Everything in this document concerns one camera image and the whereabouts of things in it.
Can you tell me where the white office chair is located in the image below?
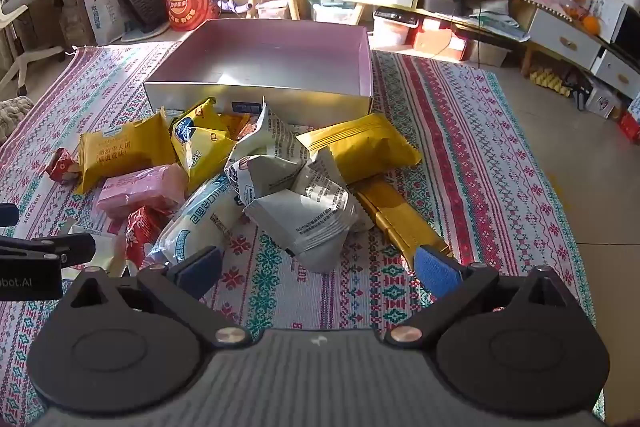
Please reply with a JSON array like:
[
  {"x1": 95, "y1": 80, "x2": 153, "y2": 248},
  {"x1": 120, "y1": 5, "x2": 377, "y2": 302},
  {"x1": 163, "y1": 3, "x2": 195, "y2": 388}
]
[{"x1": 0, "y1": 0, "x2": 66, "y2": 98}]

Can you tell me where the white cardboard box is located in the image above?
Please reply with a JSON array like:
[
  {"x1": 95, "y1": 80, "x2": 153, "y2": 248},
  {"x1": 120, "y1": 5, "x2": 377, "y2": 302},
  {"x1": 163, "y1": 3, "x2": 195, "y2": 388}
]
[{"x1": 587, "y1": 0, "x2": 628, "y2": 42}]

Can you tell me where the white blue bread packet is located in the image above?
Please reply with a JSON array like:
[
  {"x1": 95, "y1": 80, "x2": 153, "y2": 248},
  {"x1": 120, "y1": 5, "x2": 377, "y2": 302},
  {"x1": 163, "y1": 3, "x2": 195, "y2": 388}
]
[{"x1": 149, "y1": 174, "x2": 247, "y2": 267}]

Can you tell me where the large mustard yellow packet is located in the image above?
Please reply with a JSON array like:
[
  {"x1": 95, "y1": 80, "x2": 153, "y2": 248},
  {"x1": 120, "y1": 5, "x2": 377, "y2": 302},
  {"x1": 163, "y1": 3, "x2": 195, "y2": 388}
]
[{"x1": 295, "y1": 113, "x2": 422, "y2": 186}]

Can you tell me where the orange biscuit packet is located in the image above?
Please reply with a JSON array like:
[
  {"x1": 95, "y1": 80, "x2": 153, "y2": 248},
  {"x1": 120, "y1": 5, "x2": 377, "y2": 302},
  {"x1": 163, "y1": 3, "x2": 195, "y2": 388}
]
[{"x1": 74, "y1": 109, "x2": 176, "y2": 196}]

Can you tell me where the white shopping bag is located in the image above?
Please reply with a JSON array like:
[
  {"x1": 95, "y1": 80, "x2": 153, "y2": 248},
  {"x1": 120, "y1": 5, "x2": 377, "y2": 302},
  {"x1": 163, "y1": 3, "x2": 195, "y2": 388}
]
[{"x1": 82, "y1": 0, "x2": 133, "y2": 46}]

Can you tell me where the red patterned snack packet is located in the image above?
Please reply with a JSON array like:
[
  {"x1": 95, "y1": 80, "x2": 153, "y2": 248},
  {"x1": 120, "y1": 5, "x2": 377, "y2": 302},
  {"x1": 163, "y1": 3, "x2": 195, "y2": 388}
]
[{"x1": 125, "y1": 206, "x2": 173, "y2": 269}]

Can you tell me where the black plastic basket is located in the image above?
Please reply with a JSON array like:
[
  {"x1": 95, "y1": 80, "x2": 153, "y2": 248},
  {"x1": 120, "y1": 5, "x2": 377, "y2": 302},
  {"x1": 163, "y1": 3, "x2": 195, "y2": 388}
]
[{"x1": 114, "y1": 0, "x2": 171, "y2": 34}]

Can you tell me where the small red candy packet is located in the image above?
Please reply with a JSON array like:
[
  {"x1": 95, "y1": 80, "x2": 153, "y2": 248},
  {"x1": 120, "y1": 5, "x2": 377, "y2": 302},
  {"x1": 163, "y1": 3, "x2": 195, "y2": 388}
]
[{"x1": 44, "y1": 148, "x2": 82, "y2": 186}]

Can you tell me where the yellow white snack packet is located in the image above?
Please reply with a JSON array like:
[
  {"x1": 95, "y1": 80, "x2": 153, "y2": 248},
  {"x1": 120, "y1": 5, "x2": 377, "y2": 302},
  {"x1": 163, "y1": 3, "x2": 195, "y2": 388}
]
[{"x1": 170, "y1": 97, "x2": 238, "y2": 192}]

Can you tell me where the clear plastic storage box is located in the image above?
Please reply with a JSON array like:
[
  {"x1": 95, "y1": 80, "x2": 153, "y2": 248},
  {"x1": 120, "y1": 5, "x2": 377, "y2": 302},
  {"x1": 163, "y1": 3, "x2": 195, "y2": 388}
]
[{"x1": 255, "y1": 0, "x2": 291, "y2": 20}]

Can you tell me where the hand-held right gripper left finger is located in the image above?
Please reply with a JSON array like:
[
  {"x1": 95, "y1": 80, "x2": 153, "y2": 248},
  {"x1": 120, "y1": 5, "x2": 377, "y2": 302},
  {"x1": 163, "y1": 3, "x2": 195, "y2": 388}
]
[{"x1": 59, "y1": 246, "x2": 253, "y2": 348}]

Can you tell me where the yellow egg tray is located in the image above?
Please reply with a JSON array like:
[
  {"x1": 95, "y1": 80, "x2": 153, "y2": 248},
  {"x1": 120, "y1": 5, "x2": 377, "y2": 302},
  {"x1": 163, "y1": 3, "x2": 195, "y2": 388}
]
[{"x1": 530, "y1": 64, "x2": 573, "y2": 98}]

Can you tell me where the red box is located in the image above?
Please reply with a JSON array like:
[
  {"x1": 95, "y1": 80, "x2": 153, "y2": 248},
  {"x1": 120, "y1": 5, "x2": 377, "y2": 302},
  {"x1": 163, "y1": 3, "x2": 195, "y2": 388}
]
[{"x1": 414, "y1": 18, "x2": 471, "y2": 60}]

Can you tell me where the white printed carton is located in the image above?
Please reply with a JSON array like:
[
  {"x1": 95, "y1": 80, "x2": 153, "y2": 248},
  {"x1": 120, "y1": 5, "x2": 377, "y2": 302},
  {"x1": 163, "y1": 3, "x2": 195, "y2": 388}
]
[{"x1": 585, "y1": 84, "x2": 621, "y2": 118}]

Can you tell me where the pile of papers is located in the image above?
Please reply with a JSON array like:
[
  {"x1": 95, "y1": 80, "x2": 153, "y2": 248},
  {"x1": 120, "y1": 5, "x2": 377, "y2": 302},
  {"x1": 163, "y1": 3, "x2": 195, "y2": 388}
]
[{"x1": 467, "y1": 4, "x2": 531, "y2": 42}]

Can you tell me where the white media stand drawer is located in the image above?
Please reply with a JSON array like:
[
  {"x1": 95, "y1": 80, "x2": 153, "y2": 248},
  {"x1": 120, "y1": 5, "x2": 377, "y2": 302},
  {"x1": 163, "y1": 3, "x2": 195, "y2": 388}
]
[
  {"x1": 592, "y1": 49, "x2": 640, "y2": 100},
  {"x1": 527, "y1": 7, "x2": 601, "y2": 68}
]

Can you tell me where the clear storage box black lid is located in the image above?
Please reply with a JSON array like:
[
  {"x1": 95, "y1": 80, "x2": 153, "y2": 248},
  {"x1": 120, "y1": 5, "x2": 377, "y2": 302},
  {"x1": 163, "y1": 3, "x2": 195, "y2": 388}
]
[{"x1": 372, "y1": 7, "x2": 418, "y2": 48}]

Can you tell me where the cream white packet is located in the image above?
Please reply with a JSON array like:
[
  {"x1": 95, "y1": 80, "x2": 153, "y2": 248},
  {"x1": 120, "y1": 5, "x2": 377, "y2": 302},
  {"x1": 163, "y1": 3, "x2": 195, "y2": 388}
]
[{"x1": 62, "y1": 218, "x2": 130, "y2": 279}]

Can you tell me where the grey knitted cushion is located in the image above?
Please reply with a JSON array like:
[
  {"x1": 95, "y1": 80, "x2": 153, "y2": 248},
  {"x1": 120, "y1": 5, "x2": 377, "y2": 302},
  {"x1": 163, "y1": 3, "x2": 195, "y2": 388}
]
[{"x1": 0, "y1": 97, "x2": 33, "y2": 145}]

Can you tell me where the pink cardboard box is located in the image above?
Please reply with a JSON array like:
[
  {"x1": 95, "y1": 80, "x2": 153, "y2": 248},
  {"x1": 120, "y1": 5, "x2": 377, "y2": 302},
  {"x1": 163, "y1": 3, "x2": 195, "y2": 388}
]
[{"x1": 143, "y1": 19, "x2": 374, "y2": 130}]

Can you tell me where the clear storage box blue lid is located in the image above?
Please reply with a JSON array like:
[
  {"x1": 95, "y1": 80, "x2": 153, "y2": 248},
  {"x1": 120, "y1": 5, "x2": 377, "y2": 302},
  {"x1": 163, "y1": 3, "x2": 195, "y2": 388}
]
[{"x1": 310, "y1": 0, "x2": 363, "y2": 25}]

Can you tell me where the patterned woven mat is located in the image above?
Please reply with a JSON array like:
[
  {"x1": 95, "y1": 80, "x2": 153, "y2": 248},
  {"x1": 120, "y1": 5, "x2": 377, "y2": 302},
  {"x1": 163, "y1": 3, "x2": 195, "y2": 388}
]
[{"x1": 0, "y1": 42, "x2": 598, "y2": 427}]

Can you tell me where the small orange packet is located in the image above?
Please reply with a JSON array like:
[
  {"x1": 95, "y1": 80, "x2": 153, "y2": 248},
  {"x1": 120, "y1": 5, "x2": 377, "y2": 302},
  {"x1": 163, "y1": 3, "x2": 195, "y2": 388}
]
[{"x1": 217, "y1": 111, "x2": 253, "y2": 142}]

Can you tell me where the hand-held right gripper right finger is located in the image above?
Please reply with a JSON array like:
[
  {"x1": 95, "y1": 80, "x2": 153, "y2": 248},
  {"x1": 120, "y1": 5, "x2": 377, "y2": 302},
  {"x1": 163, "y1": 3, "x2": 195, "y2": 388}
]
[{"x1": 384, "y1": 244, "x2": 581, "y2": 348}]

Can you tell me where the long gold bar packet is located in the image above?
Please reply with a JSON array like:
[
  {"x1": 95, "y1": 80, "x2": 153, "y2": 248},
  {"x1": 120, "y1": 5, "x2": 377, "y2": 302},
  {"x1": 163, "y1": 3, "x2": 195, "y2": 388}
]
[{"x1": 350, "y1": 177, "x2": 455, "y2": 275}]

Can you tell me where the long wooden media stand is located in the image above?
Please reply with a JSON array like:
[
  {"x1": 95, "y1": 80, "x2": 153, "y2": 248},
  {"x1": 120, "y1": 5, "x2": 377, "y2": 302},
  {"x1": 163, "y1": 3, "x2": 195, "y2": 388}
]
[{"x1": 420, "y1": 0, "x2": 640, "y2": 100}]

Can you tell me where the grey white pillow packet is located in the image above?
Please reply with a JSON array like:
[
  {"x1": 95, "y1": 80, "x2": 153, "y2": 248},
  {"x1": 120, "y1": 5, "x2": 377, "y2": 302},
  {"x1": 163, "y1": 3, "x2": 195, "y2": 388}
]
[{"x1": 242, "y1": 162, "x2": 368, "y2": 274}]

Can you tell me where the pink snack packet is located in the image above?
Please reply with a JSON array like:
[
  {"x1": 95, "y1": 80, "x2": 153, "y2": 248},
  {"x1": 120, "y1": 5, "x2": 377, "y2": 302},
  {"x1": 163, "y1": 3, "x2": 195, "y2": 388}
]
[{"x1": 95, "y1": 163, "x2": 190, "y2": 222}]

